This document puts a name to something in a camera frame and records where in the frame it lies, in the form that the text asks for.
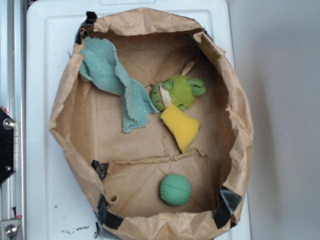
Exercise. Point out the green plush frog toy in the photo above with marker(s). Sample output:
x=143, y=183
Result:
x=180, y=90

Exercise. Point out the aluminium frame rail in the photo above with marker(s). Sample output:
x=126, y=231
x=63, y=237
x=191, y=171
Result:
x=13, y=15

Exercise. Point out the teal frayed cloth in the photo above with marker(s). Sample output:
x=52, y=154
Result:
x=102, y=67

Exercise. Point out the yellow sponge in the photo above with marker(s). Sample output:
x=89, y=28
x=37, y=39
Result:
x=183, y=127

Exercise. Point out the green dimpled ball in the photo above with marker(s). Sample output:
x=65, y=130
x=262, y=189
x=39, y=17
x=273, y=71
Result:
x=175, y=189

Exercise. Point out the black metal bracket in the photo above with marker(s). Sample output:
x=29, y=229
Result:
x=7, y=146

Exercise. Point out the brown paper bag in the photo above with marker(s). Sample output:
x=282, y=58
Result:
x=120, y=173

